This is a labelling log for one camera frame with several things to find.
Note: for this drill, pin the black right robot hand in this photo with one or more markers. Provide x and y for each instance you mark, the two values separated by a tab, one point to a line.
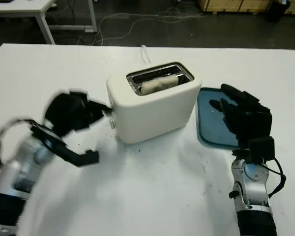
253	120

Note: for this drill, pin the white desk frame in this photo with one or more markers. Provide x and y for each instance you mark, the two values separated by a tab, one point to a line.
19	6

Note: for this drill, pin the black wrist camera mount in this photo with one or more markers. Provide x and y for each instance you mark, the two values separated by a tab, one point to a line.
261	150
71	155

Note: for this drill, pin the cream two-slot toaster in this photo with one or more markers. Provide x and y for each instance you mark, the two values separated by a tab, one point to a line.
155	115

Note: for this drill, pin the blue plastic tray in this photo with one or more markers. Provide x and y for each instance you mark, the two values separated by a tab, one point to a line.
211	127

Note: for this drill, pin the black bin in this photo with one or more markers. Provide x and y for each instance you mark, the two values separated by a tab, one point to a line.
276	11

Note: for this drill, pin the wooden crate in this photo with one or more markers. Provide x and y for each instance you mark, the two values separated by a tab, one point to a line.
236	5

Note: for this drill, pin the chrome toaster knob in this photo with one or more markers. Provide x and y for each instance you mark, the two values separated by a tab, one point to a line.
112	124

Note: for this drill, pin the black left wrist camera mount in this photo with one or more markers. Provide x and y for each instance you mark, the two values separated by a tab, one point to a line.
71	155

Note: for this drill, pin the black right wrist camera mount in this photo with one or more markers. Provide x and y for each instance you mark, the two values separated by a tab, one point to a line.
261	150

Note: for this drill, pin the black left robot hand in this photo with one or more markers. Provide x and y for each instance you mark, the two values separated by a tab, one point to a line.
66	113

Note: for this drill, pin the slice of bread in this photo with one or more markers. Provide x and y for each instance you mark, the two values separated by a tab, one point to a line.
157	84

